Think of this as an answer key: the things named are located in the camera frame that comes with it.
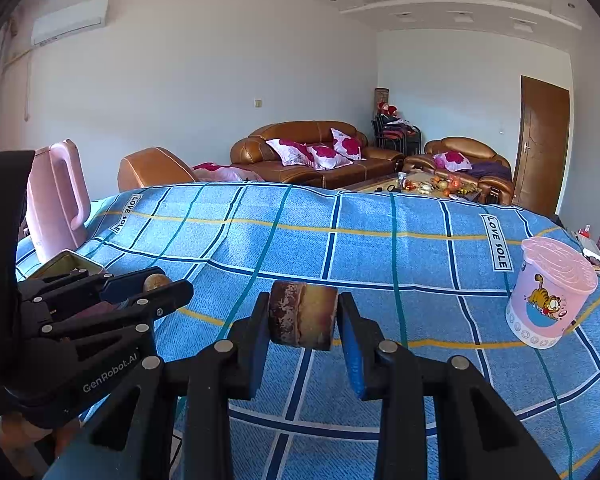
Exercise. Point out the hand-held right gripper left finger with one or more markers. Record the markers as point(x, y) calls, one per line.
point(252, 350)

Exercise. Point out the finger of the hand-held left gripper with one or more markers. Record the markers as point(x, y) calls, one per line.
point(170, 297)
point(122, 285)

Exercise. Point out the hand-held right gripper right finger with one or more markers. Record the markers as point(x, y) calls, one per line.
point(352, 355)

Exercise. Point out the small round brown-green fruit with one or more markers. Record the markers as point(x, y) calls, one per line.
point(157, 281)

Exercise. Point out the pink tin box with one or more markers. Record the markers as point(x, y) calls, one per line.
point(70, 262)

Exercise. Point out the brown cake roll slice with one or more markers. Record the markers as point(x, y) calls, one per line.
point(302, 315)

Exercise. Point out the person's left hand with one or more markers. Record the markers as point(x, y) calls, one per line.
point(27, 430)

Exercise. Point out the blue plaid tablecloth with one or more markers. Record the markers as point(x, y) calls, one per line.
point(405, 260)

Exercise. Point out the pink electric kettle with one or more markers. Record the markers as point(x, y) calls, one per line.
point(55, 200)

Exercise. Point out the brown leather chaise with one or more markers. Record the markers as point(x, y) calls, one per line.
point(150, 167)

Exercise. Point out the pink blanket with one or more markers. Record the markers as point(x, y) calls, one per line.
point(225, 172)

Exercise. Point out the brown leather sofa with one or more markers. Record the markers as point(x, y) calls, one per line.
point(252, 150)

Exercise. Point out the cluttered coffee table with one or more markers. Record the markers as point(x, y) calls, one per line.
point(430, 187)

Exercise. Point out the white pillow magenta flowers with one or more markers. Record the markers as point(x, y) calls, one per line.
point(327, 157)
point(290, 151)
point(452, 161)
point(349, 144)

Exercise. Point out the pink cartoon plastic bucket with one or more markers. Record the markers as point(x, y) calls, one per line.
point(545, 300)

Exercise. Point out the stacked dark chairs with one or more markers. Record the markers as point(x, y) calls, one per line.
point(397, 135)

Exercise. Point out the light curtain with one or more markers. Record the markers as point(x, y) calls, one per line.
point(5, 90)

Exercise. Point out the purple cloth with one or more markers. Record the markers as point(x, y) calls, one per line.
point(490, 171)

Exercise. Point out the brown leather armchair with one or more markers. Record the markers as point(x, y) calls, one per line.
point(480, 147)

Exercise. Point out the red plush toy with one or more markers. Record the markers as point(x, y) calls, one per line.
point(387, 108)

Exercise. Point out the tall patterned floor vase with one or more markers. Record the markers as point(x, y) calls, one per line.
point(381, 95)

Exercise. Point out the cluttered television cabinet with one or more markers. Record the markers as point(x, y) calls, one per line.
point(597, 260)

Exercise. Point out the brown wooden door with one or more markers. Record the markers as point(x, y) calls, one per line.
point(540, 145)

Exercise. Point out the white wall air conditioner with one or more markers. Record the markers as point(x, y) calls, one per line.
point(70, 22)

